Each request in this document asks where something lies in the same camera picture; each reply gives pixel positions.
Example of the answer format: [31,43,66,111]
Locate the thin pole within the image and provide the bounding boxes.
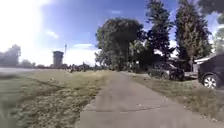
[64,43,68,66]

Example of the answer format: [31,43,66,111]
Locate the large round tree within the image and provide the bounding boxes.
[94,17,148,72]

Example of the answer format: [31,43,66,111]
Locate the dark car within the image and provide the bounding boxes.
[147,62,186,82]

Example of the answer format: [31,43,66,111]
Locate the dark tower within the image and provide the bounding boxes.
[52,50,65,69]

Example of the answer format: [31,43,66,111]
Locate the grey concrete sidewalk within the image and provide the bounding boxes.
[78,71,224,128]

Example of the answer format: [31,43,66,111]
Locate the dark tree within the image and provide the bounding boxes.
[0,44,22,68]

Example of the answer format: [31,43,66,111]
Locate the wide grass field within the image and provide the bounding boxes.
[0,69,118,128]

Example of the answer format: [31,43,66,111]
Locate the grass strip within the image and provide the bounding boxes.
[128,72,224,123]

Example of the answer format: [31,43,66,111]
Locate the black car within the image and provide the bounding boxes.
[197,54,224,90]

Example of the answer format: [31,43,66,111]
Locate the grey road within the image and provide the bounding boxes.
[0,67,36,75]

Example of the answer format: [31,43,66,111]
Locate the tall conifer tree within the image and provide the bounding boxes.
[144,0,176,63]
[174,0,213,70]

